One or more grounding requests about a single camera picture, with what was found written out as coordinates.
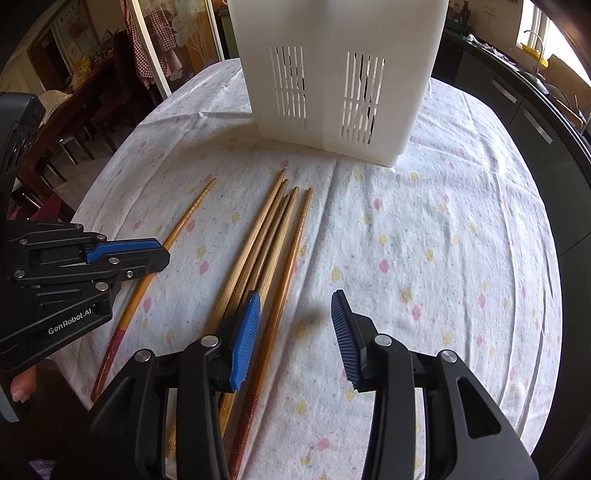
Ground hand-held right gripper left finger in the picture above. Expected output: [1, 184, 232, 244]
[90, 290, 262, 480]

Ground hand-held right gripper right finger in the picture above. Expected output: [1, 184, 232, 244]
[331, 289, 539, 480]

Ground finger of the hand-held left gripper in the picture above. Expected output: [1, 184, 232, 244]
[14, 252, 171, 296]
[16, 223, 163, 266]

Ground red-ended wooden chopstick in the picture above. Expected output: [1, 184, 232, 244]
[91, 178, 217, 403]
[228, 187, 315, 480]

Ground plain bamboo chopstick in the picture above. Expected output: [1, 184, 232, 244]
[165, 168, 288, 460]
[217, 194, 291, 435]
[203, 179, 301, 337]

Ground white plastic utensil holder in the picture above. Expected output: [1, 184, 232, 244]
[229, 0, 448, 168]

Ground person's left hand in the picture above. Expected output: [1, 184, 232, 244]
[10, 367, 40, 403]

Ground floral white tablecloth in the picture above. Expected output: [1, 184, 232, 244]
[48, 60, 561, 480]

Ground dark wooden dining table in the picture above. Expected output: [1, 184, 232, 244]
[14, 55, 118, 185]

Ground dark wooden chair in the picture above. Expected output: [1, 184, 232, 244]
[90, 30, 153, 153]

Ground white lace food cover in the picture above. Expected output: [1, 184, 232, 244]
[39, 89, 75, 110]

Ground red checkered apron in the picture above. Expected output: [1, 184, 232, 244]
[119, 0, 181, 88]

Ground flower-printed sliding glass door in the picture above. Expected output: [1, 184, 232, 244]
[127, 0, 220, 100]

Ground green lower kitchen cabinets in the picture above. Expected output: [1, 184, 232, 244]
[434, 39, 591, 259]

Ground dark stone countertop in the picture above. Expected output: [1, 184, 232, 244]
[462, 32, 591, 153]

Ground crumpled dishcloth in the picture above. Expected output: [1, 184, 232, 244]
[466, 34, 506, 56]

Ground row of condiment bottles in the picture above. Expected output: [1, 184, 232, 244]
[447, 0, 472, 31]

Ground wooden cutting board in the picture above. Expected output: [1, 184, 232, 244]
[547, 53, 587, 88]

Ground small steel faucet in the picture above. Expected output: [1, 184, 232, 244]
[523, 30, 548, 77]

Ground kitchen window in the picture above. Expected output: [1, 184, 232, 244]
[517, 0, 559, 61]

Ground wall poster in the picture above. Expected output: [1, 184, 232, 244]
[48, 9, 100, 65]

